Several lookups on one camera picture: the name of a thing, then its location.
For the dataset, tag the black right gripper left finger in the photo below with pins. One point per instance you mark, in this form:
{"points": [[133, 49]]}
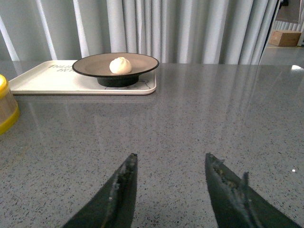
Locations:
{"points": [[113, 205]]}

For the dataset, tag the white steamed bun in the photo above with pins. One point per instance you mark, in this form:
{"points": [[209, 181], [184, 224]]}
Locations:
{"points": [[120, 66]]}

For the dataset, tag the bamboo steamer with yellow rims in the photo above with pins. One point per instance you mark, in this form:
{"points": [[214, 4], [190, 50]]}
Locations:
{"points": [[9, 109]]}

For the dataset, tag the cardboard box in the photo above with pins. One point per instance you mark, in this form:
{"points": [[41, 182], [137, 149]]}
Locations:
{"points": [[284, 38]]}

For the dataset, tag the grey pleated curtain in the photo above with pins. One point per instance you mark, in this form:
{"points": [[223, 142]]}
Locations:
{"points": [[172, 31]]}

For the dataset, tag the cream rectangular tray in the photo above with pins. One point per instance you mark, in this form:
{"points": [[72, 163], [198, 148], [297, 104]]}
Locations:
{"points": [[57, 77]]}

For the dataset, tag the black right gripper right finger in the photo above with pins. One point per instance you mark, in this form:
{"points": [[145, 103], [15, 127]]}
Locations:
{"points": [[235, 204]]}

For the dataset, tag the beige plate with black rim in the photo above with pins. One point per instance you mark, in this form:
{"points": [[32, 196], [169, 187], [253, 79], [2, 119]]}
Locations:
{"points": [[97, 66]]}

